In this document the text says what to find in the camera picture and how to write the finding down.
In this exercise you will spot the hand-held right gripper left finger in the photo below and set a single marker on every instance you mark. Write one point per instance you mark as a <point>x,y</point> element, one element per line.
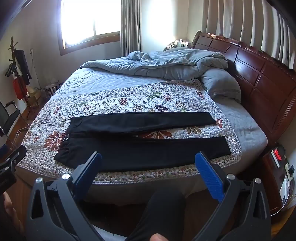
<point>93,165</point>

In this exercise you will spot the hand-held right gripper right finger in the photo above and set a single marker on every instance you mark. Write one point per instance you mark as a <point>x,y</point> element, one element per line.
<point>205,169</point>

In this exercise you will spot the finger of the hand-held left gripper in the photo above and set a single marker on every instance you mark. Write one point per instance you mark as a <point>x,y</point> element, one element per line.
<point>13,156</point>

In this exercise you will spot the black pants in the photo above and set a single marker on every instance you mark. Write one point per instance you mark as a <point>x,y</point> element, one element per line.
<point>138,153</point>

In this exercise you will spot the person's left hand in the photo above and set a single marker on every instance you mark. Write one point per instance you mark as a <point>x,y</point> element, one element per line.
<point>12,213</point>

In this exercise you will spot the black office chair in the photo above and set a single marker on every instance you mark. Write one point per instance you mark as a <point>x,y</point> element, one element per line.
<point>9,120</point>

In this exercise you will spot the person's leg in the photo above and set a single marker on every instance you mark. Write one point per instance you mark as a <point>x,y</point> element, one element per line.
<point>159,208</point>

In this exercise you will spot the cardboard box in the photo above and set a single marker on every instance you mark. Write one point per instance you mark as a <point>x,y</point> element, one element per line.
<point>34,97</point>

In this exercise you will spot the wooden nightstand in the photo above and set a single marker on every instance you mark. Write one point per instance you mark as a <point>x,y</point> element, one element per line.
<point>270,180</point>

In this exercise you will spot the red bag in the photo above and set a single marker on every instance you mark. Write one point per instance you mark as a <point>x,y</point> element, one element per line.
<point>18,88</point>

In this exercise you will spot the power strip with red switches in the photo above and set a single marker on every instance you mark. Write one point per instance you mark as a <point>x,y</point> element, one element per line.
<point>277,155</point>

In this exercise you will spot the white paper card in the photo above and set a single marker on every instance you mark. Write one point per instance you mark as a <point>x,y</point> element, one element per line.
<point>285,186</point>

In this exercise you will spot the floral quilted blanket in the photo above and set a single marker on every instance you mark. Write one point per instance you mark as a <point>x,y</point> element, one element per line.
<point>161,99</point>

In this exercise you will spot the grey pillow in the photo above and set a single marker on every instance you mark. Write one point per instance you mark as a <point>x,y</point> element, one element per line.
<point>219,85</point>

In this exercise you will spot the grey bed sheet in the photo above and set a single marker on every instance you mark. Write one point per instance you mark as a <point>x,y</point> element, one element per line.
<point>104,76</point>

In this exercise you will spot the black jacket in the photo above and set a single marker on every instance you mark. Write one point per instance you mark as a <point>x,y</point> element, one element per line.
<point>23,64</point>

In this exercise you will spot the wooden coat rack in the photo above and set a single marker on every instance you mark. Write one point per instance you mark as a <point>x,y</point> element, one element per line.
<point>13,52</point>

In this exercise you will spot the grey duvet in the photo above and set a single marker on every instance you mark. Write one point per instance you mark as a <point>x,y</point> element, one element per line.
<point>173,62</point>

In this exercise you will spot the floral cushion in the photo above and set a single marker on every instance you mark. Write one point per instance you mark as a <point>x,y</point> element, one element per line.
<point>177,44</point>

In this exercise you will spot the grey curtain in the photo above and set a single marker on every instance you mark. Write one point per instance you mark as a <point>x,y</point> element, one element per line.
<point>130,25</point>

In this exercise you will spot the window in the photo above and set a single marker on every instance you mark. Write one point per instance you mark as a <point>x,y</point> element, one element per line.
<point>92,18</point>

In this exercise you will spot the beige curtain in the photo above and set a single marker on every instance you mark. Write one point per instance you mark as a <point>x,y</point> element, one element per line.
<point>231,18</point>

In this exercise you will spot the wooden bed frame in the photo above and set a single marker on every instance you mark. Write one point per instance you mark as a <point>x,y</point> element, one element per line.
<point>266,81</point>

